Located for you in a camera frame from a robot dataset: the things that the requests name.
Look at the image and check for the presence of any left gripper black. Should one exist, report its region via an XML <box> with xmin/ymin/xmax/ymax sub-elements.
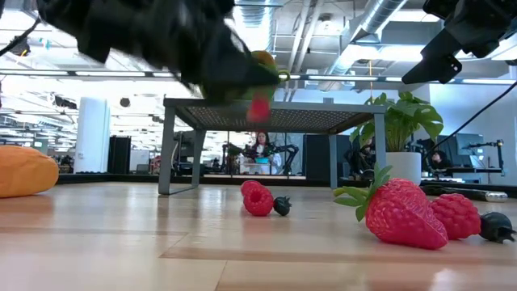
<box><xmin>108</xmin><ymin>0</ymin><xmax>282</xmax><ymax>104</ymax></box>

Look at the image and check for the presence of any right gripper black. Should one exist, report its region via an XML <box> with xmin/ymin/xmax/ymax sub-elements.
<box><xmin>401</xmin><ymin>0</ymin><xmax>517</xmax><ymax>86</ymax></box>

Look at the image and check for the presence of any red cherry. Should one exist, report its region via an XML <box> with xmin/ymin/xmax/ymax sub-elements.
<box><xmin>241</xmin><ymin>179</ymin><xmax>263</xmax><ymax>197</ymax></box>

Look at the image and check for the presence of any large red strawberry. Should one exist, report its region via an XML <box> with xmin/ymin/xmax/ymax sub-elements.
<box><xmin>333</xmin><ymin>162</ymin><xmax>449</xmax><ymax>251</ymax></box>

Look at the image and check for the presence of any green plant in white pot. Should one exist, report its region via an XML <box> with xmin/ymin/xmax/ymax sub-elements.
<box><xmin>349</xmin><ymin>91</ymin><xmax>444</xmax><ymax>186</ymax></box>

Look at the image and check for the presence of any person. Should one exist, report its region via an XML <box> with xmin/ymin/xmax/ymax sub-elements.
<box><xmin>250</xmin><ymin>131</ymin><xmax>283</xmax><ymax>175</ymax></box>
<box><xmin>428</xmin><ymin>150</ymin><xmax>452</xmax><ymax>171</ymax></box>
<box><xmin>345</xmin><ymin>137</ymin><xmax>376</xmax><ymax>181</ymax></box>

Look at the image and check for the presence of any background computer monitor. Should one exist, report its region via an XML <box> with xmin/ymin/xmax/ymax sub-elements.
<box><xmin>455</xmin><ymin>133</ymin><xmax>485</xmax><ymax>157</ymax></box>

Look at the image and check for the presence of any grey perforated metal shelf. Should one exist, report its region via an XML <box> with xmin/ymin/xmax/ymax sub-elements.
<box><xmin>158</xmin><ymin>98</ymin><xmax>388</xmax><ymax>196</ymax></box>

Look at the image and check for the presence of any black partition panel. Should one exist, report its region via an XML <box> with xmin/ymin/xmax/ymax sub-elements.
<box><xmin>303</xmin><ymin>133</ymin><xmax>332</xmax><ymax>179</ymax></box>

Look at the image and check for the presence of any red raspberry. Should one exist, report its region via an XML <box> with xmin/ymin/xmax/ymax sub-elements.
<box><xmin>430</xmin><ymin>192</ymin><xmax>481</xmax><ymax>241</ymax></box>
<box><xmin>242</xmin><ymin>184</ymin><xmax>275</xmax><ymax>217</ymax></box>

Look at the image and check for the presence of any blueberry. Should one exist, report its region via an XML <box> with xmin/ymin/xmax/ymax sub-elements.
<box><xmin>479</xmin><ymin>211</ymin><xmax>517</xmax><ymax>244</ymax></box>
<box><xmin>273</xmin><ymin>196</ymin><xmax>292</xmax><ymax>217</ymax></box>

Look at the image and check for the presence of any black tall cabinet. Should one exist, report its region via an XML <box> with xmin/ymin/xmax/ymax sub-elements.
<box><xmin>107</xmin><ymin>135</ymin><xmax>132</xmax><ymax>175</ymax></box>

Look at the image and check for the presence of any white round pillar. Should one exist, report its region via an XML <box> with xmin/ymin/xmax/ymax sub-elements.
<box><xmin>74</xmin><ymin>96</ymin><xmax>111</xmax><ymax>174</ymax></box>

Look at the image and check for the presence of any silver ventilation duct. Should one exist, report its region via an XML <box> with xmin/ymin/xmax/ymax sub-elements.
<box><xmin>321</xmin><ymin>0</ymin><xmax>409</xmax><ymax>92</ymax></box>
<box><xmin>236</xmin><ymin>0</ymin><xmax>275</xmax><ymax>52</ymax></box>

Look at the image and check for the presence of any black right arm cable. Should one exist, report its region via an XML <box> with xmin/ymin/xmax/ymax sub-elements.
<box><xmin>423</xmin><ymin>80</ymin><xmax>517</xmax><ymax>161</ymax></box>

